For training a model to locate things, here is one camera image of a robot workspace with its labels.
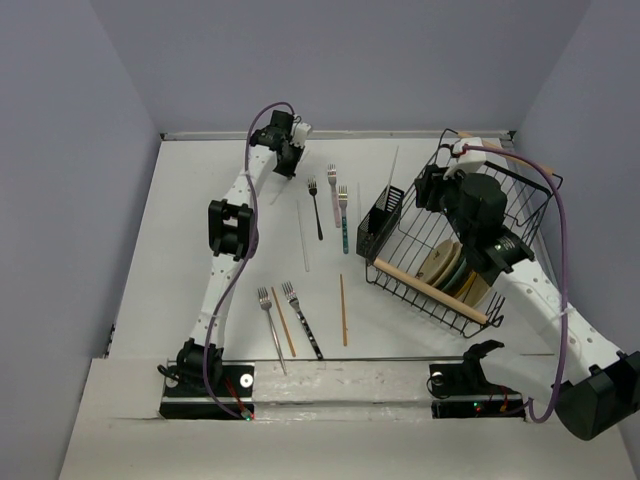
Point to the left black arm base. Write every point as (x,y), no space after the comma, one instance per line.
(188,399)

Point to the pink handled fork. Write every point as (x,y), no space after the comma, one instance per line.
(332,179)

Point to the wooden chopstick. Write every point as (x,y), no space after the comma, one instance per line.
(284,324)
(343,312)

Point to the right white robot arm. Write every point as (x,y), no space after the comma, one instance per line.
(591,384)

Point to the silver fork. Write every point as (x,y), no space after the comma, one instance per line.
(266,305)

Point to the black utensil caddy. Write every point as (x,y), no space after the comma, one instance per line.
(378,224)

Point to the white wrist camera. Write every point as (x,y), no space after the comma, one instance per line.
(300,133)
(465,159)

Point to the black wire dish rack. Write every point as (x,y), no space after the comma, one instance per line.
(419,231)

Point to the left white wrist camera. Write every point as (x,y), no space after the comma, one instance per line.
(300,133)

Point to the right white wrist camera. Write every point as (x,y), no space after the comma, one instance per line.
(465,159)

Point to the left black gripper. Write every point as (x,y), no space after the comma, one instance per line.
(289,171)

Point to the black metal fork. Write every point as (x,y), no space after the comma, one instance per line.
(312,189)

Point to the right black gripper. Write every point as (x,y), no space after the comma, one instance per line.
(433,180)

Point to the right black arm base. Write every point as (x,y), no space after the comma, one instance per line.
(455,396)

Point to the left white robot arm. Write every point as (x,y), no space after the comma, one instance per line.
(233,238)

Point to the black dotted handle fork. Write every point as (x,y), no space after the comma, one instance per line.
(293,301)

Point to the teal handled fork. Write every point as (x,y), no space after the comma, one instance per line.
(343,203)

